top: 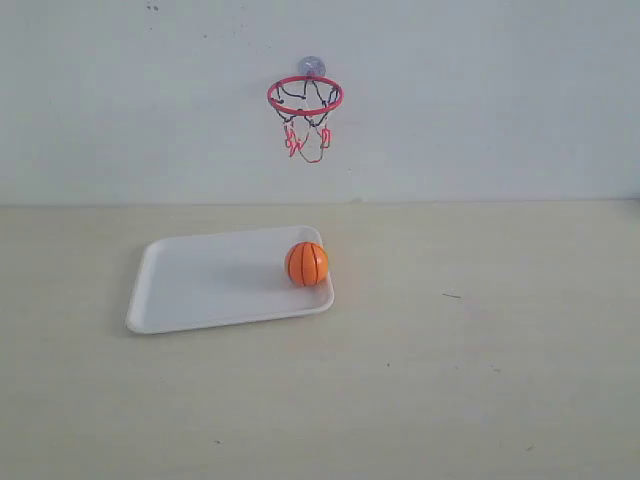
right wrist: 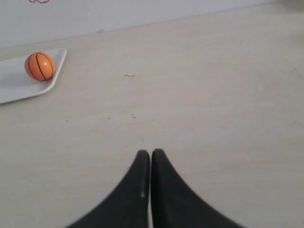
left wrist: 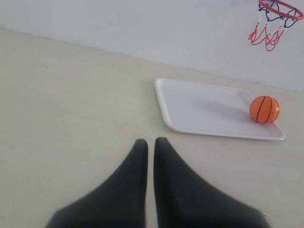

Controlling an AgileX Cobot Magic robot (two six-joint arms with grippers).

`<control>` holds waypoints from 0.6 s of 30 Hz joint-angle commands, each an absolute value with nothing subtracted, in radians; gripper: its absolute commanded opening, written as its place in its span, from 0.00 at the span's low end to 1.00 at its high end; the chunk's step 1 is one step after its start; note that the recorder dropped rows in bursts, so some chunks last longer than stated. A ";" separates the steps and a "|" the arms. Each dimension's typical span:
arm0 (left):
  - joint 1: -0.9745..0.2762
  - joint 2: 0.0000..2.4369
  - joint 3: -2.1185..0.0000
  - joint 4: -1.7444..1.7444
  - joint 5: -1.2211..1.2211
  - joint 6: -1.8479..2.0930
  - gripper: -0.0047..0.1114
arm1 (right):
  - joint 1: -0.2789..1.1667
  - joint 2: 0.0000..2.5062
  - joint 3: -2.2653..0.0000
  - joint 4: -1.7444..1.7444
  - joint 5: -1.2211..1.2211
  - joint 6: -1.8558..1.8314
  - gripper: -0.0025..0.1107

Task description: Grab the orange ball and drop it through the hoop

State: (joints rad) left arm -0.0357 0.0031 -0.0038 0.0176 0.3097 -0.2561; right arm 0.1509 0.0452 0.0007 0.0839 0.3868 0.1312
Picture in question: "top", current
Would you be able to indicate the red mini basketball hoop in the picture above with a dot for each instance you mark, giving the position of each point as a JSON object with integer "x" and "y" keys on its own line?
{"x": 304, "y": 104}

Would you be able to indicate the white rectangular plastic tray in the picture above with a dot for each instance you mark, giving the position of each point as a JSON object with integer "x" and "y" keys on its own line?
{"x": 213, "y": 280}

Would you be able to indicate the clear suction cup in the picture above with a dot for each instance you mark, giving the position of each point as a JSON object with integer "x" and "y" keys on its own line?
{"x": 312, "y": 66}

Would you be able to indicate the small orange toy basketball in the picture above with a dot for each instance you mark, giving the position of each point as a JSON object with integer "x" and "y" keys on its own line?
{"x": 306, "y": 264}

